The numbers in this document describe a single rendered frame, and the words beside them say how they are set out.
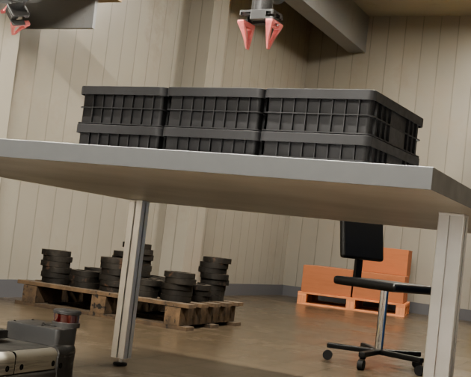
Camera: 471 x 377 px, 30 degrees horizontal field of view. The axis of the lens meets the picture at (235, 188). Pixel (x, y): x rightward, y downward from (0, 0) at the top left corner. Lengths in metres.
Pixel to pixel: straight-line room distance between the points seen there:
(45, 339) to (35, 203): 4.15
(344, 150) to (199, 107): 0.43
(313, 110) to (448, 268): 0.50
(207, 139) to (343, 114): 0.39
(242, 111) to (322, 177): 0.69
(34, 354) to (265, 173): 0.73
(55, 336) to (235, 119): 0.70
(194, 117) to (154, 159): 0.60
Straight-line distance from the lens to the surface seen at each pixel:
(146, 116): 2.43
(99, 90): 2.53
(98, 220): 6.90
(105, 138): 2.50
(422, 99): 10.13
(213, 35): 7.92
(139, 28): 7.29
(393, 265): 9.30
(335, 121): 2.15
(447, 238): 2.12
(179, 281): 5.22
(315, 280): 9.02
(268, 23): 2.35
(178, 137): 2.35
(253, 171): 1.65
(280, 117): 2.21
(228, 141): 2.27
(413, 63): 10.25
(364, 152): 2.11
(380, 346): 4.54
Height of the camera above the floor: 0.53
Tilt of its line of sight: 4 degrees up
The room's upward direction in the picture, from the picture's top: 7 degrees clockwise
